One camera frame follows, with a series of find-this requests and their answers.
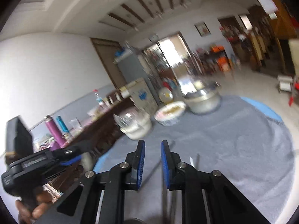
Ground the teal water bottle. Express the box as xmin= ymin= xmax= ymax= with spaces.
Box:
xmin=56 ymin=116 xmax=70 ymax=133

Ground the white cardboard box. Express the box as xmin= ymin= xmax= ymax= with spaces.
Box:
xmin=120 ymin=78 xmax=158 ymax=116

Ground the aluminium pot with lid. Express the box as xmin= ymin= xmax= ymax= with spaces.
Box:
xmin=183 ymin=80 xmax=221 ymax=115

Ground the patterned dish with food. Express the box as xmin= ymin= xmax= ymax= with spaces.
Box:
xmin=154 ymin=101 xmax=187 ymax=126

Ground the dark wooden sideboard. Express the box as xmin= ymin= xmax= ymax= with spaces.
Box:
xmin=48 ymin=98 xmax=134 ymax=192

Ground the clear plastic water bottle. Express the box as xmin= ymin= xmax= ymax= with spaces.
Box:
xmin=93 ymin=89 xmax=104 ymax=107

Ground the dark chopstick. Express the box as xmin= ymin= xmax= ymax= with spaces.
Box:
xmin=141 ymin=141 xmax=175 ymax=188
xmin=195 ymin=154 xmax=200 ymax=170

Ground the purple thermos bottle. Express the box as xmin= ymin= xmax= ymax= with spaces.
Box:
xmin=45 ymin=115 xmax=66 ymax=148

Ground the grey refrigerator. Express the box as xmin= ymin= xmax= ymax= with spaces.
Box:
xmin=113 ymin=48 xmax=162 ymax=104

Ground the white bowl with plastic bag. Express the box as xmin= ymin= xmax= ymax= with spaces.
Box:
xmin=113 ymin=111 xmax=152 ymax=140

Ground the framed wall picture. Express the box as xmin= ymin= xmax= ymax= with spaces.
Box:
xmin=195 ymin=22 xmax=211 ymax=37

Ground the grey tablecloth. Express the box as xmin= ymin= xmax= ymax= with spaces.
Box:
xmin=92 ymin=94 xmax=296 ymax=224

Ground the person's left hand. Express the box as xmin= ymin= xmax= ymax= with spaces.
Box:
xmin=15 ymin=186 xmax=53 ymax=224

